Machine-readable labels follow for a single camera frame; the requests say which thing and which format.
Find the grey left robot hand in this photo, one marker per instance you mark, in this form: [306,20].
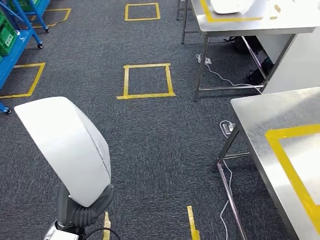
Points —
[63,208]

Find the blue metal shelf rack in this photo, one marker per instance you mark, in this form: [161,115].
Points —
[42,6]
[10,66]

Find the yellow tape floor square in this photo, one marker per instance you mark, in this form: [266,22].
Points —
[126,79]
[142,19]
[36,79]

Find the white plastic car part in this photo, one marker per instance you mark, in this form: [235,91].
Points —
[229,6]
[62,145]

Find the white power strip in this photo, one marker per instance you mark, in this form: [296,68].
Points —
[229,128]

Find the green plastic crate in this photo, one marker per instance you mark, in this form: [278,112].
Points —
[1,18]
[25,4]
[7,39]

